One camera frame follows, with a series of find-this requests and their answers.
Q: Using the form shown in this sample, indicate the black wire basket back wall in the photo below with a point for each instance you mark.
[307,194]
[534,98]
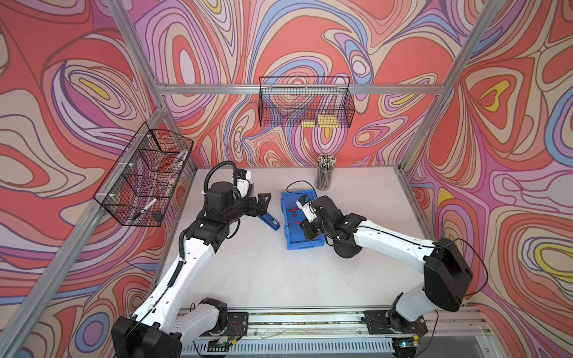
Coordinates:
[296,100]

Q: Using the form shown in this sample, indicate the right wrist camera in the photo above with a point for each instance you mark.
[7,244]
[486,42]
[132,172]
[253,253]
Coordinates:
[304,203]

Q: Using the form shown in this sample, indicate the blue plastic parts bin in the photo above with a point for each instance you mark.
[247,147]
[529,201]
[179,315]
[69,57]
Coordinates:
[293,217]

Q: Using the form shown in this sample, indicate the black wire basket left wall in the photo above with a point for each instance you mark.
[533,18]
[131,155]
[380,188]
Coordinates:
[150,167]

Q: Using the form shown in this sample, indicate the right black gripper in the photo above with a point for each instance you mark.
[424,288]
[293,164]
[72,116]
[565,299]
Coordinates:
[309,234]

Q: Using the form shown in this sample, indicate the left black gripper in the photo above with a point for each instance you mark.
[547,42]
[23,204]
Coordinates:
[261,207]

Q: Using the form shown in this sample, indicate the black round screw base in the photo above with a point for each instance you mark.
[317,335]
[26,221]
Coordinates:
[347,249]

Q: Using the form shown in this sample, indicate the white marker pen in basket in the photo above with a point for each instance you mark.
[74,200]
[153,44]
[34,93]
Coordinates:
[144,209]

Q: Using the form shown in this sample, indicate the mesh pencil cup with pencils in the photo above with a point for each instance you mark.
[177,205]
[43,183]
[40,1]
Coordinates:
[325,167]

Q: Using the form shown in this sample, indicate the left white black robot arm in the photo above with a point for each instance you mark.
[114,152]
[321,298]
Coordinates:
[188,268]

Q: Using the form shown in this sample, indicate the black wire basket wall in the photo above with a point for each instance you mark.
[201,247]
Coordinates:
[296,100]
[150,167]

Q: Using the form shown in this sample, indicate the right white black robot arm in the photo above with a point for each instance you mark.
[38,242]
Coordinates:
[446,274]

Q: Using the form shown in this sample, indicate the yellow sticky note pad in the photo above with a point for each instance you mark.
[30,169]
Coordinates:
[327,121]

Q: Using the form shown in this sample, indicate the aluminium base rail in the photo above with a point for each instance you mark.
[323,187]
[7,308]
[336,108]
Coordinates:
[344,332]

